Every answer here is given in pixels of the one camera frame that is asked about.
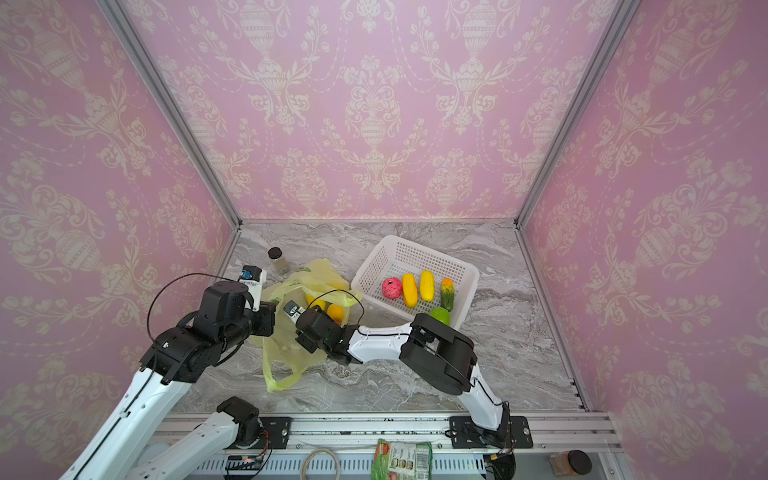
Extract orange yellow mango toy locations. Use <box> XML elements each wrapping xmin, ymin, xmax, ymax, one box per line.
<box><xmin>326</xmin><ymin>304</ymin><xmax>347</xmax><ymax>326</ymax></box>

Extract yellow lemon toy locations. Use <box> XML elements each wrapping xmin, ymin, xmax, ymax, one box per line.
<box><xmin>306</xmin><ymin>295</ymin><xmax>327</xmax><ymax>311</ymax></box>

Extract yellow-green plastic bag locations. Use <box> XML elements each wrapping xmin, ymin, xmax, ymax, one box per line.
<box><xmin>250</xmin><ymin>259</ymin><xmax>362</xmax><ymax>393</ymax></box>

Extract pink dragon fruit toy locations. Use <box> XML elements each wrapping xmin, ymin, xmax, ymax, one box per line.
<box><xmin>381</xmin><ymin>277</ymin><xmax>403</xmax><ymax>300</ymax></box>

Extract white plastic basket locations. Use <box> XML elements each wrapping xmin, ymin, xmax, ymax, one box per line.
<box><xmin>351</xmin><ymin>235</ymin><xmax>480</xmax><ymax>329</ymax></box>

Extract yellow banana toy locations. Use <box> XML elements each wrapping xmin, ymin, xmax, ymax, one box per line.
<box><xmin>402</xmin><ymin>273</ymin><xmax>419</xmax><ymax>309</ymax></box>

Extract yellow corn cob toy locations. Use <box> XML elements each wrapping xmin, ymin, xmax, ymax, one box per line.
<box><xmin>419</xmin><ymin>270</ymin><xmax>435</xmax><ymax>303</ymax></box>

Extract green apple toy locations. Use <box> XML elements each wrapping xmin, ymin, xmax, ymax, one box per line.
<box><xmin>429</xmin><ymin>307</ymin><xmax>451</xmax><ymax>326</ymax></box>

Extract yellow green corn toy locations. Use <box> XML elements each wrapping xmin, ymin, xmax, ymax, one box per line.
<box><xmin>440</xmin><ymin>278</ymin><xmax>455</xmax><ymax>312</ymax></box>

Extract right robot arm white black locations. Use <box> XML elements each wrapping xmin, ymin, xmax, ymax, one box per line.
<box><xmin>289</xmin><ymin>306</ymin><xmax>513</xmax><ymax>450</ymax></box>

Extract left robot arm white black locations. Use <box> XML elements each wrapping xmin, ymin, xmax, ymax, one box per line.
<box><xmin>63</xmin><ymin>266</ymin><xmax>276</xmax><ymax>479</ymax></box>

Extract small bottle black cap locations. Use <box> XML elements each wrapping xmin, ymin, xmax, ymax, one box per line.
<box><xmin>267</xmin><ymin>247</ymin><xmax>290</xmax><ymax>276</ymax></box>

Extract small circuit board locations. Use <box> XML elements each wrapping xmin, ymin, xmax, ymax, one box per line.
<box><xmin>224</xmin><ymin>455</ymin><xmax>265</xmax><ymax>472</ymax></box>

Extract green snack packet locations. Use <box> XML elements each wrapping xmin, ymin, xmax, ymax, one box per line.
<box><xmin>371</xmin><ymin>439</ymin><xmax>433</xmax><ymax>480</ymax></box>

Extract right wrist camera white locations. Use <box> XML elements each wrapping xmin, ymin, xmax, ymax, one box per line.
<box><xmin>283</xmin><ymin>300</ymin><xmax>305</xmax><ymax>323</ymax></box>

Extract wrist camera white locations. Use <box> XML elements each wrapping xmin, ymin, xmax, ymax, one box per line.
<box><xmin>238</xmin><ymin>265</ymin><xmax>266</xmax><ymax>312</ymax></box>
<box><xmin>283</xmin><ymin>300</ymin><xmax>305</xmax><ymax>323</ymax></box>

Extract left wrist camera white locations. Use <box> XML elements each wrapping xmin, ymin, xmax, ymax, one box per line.
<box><xmin>238</xmin><ymin>265</ymin><xmax>266</xmax><ymax>312</ymax></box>

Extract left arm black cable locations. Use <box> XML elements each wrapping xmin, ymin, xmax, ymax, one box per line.
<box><xmin>145</xmin><ymin>272</ymin><xmax>242</xmax><ymax>346</ymax></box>

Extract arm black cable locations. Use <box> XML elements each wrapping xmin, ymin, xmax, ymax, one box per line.
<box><xmin>145</xmin><ymin>272</ymin><xmax>242</xmax><ymax>346</ymax></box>
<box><xmin>305</xmin><ymin>289</ymin><xmax>511</xmax><ymax>415</ymax></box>

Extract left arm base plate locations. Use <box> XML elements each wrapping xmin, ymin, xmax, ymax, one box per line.
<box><xmin>251</xmin><ymin>416</ymin><xmax>292</xmax><ymax>451</ymax></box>

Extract grey cable loop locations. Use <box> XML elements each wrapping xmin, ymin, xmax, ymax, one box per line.
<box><xmin>299</xmin><ymin>447</ymin><xmax>342</xmax><ymax>480</ymax></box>

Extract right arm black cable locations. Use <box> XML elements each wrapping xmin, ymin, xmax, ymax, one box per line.
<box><xmin>305</xmin><ymin>289</ymin><xmax>511</xmax><ymax>415</ymax></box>

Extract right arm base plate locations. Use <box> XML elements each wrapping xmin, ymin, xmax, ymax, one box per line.
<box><xmin>445</xmin><ymin>416</ymin><xmax>534</xmax><ymax>450</ymax></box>

